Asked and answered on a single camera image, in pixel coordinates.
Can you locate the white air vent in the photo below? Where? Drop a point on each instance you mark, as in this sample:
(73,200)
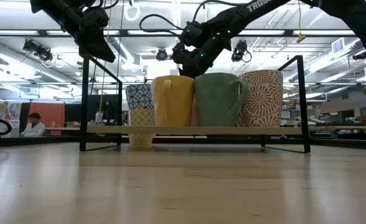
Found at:
(338,45)

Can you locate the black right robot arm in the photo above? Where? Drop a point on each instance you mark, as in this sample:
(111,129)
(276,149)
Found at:
(226,21)

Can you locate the yellow patterned white mug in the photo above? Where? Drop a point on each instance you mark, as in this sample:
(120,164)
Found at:
(141,118)

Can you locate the mustard yellow mug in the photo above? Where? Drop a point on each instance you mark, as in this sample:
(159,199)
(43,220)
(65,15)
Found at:
(173,102)

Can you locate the wooden background table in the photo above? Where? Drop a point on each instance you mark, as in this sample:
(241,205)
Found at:
(341,127)

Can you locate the pink mug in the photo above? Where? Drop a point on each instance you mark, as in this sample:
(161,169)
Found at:
(194,116)

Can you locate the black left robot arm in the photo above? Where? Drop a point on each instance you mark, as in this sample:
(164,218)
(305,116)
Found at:
(41,3)

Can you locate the black ceiling spotlights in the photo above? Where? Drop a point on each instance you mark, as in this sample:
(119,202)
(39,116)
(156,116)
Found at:
(41,53)

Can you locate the black frame wooden shelf rack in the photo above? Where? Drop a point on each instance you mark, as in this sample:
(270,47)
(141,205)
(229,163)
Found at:
(201,130)

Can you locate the green mug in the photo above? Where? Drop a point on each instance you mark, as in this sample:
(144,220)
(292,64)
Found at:
(215,102)

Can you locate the red patterned cream mug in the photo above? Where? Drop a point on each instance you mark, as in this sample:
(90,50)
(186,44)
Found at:
(263,99)

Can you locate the person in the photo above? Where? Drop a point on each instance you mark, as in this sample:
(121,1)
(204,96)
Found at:
(33,129)

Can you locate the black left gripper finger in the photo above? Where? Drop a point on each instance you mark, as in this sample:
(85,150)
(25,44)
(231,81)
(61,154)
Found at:
(97,46)

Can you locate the round black ceiling camera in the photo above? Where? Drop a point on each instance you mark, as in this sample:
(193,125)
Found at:
(161,54)

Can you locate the red partition panel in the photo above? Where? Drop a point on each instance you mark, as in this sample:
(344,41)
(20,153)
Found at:
(52,115)

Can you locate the black overhead frame beam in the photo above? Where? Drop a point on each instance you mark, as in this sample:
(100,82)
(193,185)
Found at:
(123,32)

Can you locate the floral printed banner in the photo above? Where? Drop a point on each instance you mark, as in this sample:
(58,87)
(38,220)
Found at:
(5,115)

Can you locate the silver ventilation duct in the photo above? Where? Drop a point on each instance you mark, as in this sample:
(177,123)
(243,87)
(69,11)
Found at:
(123,53)

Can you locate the blue patterned mug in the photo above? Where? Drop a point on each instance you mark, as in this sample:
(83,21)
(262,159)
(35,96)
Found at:
(139,96)

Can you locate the black aluminium table frame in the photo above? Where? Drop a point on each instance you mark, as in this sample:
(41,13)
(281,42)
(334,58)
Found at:
(220,140)

